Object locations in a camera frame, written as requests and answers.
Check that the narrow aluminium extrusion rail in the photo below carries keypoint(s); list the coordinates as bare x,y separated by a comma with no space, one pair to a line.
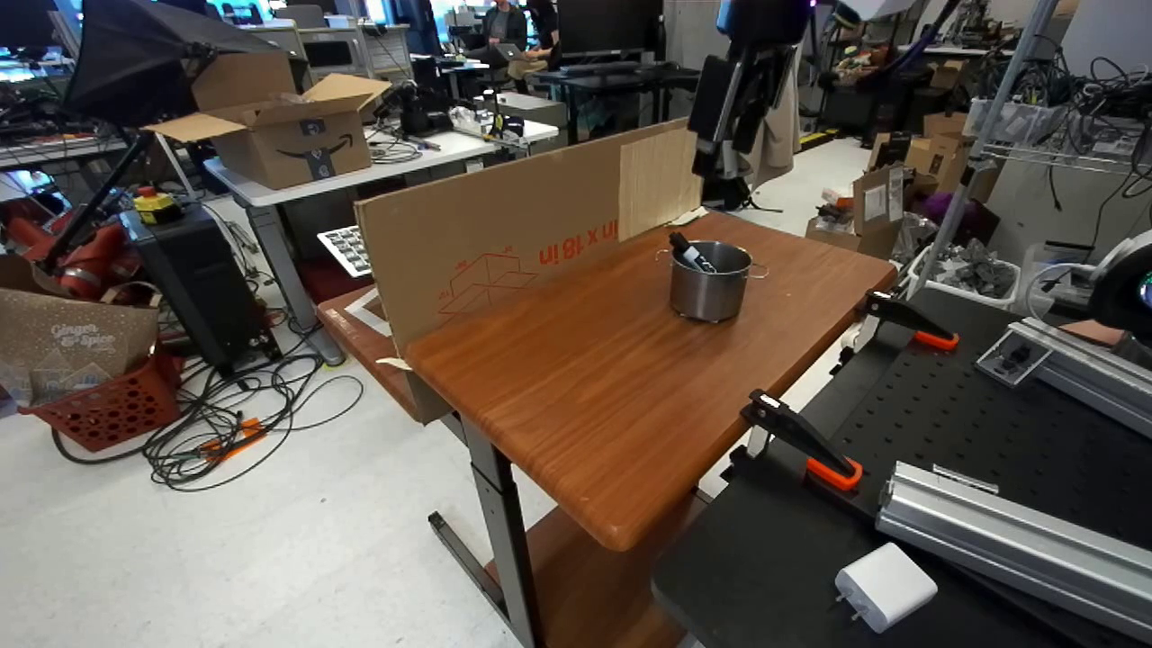
1086,364

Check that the white parts tray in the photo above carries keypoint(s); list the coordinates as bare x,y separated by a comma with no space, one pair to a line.
967,277

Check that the white power adapter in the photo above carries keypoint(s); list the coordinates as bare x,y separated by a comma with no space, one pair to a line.
886,585

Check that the black equipment cabinet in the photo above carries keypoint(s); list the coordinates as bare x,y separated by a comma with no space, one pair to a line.
199,290

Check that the small closed cardboard box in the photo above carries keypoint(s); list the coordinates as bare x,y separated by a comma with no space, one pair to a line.
948,148

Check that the grey metal table leg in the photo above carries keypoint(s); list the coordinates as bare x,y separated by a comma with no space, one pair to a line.
502,515

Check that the wide aluminium extrusion rail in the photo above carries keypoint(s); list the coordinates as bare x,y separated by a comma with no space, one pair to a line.
1021,541

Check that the silver metal cup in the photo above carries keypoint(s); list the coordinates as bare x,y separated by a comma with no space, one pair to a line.
708,297

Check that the open cardboard box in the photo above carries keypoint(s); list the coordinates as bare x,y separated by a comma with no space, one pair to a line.
291,133

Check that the red plastic basket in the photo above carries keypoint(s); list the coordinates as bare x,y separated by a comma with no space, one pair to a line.
111,410

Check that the white black robot base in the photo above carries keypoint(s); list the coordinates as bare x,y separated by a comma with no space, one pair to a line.
1124,290

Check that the brown paper bag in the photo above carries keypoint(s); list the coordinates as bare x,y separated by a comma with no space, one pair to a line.
72,345

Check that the red machine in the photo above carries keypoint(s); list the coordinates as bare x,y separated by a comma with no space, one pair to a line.
85,256

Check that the grey white work table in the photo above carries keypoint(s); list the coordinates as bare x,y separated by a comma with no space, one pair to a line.
406,158

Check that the black marker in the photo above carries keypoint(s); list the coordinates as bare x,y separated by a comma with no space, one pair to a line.
686,251

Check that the wooden lower shelf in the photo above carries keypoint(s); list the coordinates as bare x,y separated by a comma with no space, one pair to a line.
597,590

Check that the black computer monitor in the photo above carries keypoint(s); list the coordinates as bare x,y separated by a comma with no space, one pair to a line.
607,22

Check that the orange power strip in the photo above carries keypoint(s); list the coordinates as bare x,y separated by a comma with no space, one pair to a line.
236,442

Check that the small black orange clamp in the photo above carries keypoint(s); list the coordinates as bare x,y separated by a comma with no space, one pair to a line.
913,319

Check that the large black orange clamp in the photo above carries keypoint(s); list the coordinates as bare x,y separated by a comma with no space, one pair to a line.
800,442

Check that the black photo softbox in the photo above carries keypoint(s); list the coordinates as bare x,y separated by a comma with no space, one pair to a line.
138,61

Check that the yellow red emergency stop button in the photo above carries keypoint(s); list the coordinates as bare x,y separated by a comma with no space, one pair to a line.
157,207

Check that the checkered calibration board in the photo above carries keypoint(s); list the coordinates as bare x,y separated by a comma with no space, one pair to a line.
348,251

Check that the slanted grey metal pole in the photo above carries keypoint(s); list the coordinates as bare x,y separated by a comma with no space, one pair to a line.
987,133

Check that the brown cardboard panel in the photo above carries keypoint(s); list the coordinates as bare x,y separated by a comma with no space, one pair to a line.
505,236

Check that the black perforated board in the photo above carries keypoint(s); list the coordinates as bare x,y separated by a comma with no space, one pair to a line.
957,419

